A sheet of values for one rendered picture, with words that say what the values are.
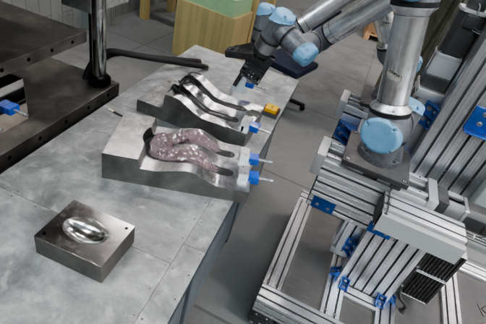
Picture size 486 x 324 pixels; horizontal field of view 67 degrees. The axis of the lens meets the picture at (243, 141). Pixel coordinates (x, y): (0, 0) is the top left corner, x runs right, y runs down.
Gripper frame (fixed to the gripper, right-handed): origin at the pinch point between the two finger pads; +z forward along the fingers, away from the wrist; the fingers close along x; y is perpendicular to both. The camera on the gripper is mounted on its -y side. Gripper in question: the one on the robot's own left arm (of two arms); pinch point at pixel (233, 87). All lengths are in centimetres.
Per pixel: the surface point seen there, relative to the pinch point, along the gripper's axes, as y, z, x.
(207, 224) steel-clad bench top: 17, 18, -46
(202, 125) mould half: -2.5, 23.8, -1.8
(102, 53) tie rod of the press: -57, 32, 11
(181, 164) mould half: -0.4, 14.8, -33.1
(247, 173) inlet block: 20.9, 10.4, -24.4
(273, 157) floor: 54, 109, 102
